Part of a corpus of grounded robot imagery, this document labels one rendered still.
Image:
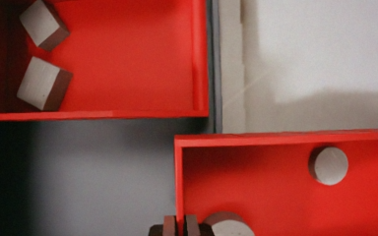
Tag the grey metal shelf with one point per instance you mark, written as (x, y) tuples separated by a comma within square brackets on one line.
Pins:
[(106, 177)]

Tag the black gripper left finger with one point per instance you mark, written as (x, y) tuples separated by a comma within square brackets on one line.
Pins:
[(168, 228)]

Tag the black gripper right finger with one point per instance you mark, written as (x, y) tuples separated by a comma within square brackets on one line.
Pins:
[(191, 228)]

